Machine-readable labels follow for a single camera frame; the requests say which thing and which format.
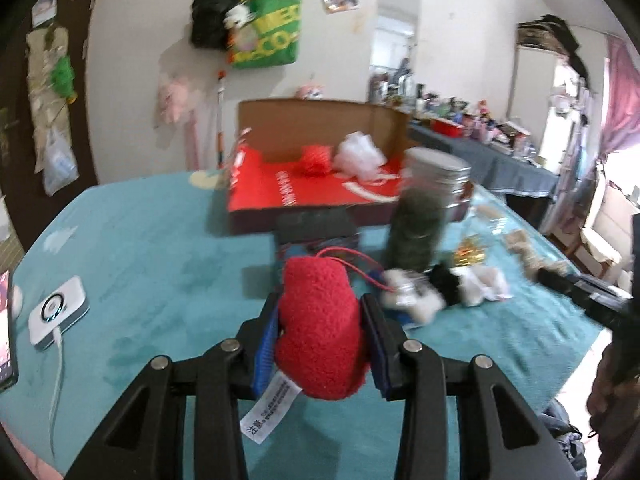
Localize brown door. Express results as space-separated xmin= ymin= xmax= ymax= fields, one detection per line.
xmin=0 ymin=0 xmax=103 ymax=256

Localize tall glass jar metal lid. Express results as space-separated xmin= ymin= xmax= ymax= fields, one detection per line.
xmin=382 ymin=147 xmax=473 ymax=273

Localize white charger device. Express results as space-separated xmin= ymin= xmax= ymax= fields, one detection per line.
xmin=27 ymin=275 xmax=91 ymax=351

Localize wall mirror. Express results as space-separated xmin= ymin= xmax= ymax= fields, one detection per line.
xmin=369 ymin=0 xmax=421 ymax=106

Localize beige hanging organiser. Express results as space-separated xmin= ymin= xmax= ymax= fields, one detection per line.
xmin=25 ymin=25 xmax=76 ymax=171

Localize cardboard box with red lining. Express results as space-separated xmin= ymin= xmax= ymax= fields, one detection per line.
xmin=227 ymin=99 xmax=416 ymax=236

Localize smartphone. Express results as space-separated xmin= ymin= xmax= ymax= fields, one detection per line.
xmin=0 ymin=269 xmax=20 ymax=395

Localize green plush toy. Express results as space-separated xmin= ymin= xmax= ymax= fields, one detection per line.
xmin=50 ymin=55 xmax=78 ymax=103

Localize beige chair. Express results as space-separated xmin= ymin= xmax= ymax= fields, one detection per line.
xmin=575 ymin=160 xmax=640 ymax=271

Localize white refrigerator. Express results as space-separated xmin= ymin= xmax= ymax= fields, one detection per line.
xmin=507 ymin=42 xmax=576 ymax=161

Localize green tote bag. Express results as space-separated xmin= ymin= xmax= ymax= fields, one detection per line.
xmin=227 ymin=0 xmax=303 ymax=70

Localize red mesh ball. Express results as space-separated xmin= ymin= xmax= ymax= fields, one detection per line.
xmin=300 ymin=144 xmax=335 ymax=177

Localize pink curtain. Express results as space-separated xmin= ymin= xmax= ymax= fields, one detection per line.
xmin=602 ymin=35 xmax=640 ymax=153

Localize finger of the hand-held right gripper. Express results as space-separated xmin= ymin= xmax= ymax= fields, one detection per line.
xmin=532 ymin=267 xmax=581 ymax=302

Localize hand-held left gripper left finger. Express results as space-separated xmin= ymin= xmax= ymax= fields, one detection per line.
xmin=65 ymin=290 xmax=286 ymax=480

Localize white plush dog keychain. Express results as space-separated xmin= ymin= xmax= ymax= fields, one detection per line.
xmin=223 ymin=4 xmax=251 ymax=30

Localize white plush toy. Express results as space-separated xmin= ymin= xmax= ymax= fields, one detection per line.
xmin=381 ymin=269 xmax=446 ymax=323

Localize dark cloth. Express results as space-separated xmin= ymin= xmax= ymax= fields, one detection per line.
xmin=542 ymin=399 xmax=587 ymax=463

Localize clear plastic bag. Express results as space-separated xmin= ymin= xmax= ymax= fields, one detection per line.
xmin=42 ymin=127 xmax=80 ymax=196

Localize white orange pole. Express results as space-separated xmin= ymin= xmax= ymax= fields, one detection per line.
xmin=215 ymin=70 xmax=227 ymax=171

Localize small jar yellow contents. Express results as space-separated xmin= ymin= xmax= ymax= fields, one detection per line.
xmin=452 ymin=240 xmax=488 ymax=267

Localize black bag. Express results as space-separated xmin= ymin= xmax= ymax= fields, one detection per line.
xmin=190 ymin=0 xmax=241 ymax=51

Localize black plush toy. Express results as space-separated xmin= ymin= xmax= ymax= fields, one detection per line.
xmin=429 ymin=262 xmax=468 ymax=306

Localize white cable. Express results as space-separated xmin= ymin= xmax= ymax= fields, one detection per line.
xmin=47 ymin=327 xmax=66 ymax=461

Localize person's right hand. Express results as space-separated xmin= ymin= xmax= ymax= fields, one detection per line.
xmin=587 ymin=345 xmax=640 ymax=480

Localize paper picture on door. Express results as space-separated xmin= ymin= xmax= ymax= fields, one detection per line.
xmin=31 ymin=0 xmax=58 ymax=26

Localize red plush toy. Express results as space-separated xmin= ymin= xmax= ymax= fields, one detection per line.
xmin=240 ymin=255 xmax=373 ymax=446

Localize group of bottles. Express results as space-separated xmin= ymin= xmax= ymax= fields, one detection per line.
xmin=370 ymin=72 xmax=546 ymax=161

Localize grey cloth covered table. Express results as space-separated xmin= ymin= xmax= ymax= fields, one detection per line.
xmin=407 ymin=120 xmax=561 ymax=201

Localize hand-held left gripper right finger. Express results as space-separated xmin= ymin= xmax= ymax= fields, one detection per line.
xmin=360 ymin=294 xmax=576 ymax=480

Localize pink plush wall toy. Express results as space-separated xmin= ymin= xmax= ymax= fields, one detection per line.
xmin=157 ymin=75 xmax=196 ymax=123

